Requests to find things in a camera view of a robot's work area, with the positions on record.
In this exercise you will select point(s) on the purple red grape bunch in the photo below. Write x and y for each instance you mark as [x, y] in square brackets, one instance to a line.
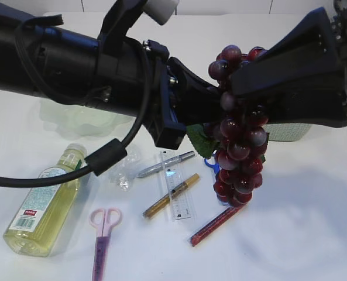
[238, 141]

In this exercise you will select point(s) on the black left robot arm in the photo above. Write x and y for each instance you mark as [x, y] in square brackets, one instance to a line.
[111, 72]

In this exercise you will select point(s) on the yellow tea plastic bottle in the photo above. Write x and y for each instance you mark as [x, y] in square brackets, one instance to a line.
[37, 224]

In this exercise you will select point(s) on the blue scissors with sheath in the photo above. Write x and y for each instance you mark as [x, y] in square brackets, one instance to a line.
[215, 168]

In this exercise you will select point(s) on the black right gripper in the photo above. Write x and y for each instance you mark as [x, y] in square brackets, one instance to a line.
[313, 54]

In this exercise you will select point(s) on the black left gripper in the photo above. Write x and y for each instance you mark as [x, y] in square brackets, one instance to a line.
[195, 101]

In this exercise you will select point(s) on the red glitter marker pen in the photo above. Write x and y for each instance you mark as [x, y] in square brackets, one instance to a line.
[213, 225]

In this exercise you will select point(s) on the silver glitter marker pen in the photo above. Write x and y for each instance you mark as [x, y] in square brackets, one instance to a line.
[166, 161]

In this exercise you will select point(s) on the gold glitter marker pen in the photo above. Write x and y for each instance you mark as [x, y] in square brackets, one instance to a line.
[167, 199]

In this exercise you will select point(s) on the pink scissors with sheath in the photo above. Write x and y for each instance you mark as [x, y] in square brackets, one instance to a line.
[104, 221]

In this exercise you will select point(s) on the clear plastic sheet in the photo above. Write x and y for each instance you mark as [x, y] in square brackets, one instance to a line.
[123, 173]

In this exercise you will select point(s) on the light green woven basket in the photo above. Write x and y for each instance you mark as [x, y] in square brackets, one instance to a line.
[286, 132]

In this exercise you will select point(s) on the light green wavy plate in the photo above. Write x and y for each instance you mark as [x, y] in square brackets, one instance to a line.
[73, 121]

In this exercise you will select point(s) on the clear plastic ruler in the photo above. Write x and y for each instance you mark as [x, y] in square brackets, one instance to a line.
[173, 177]

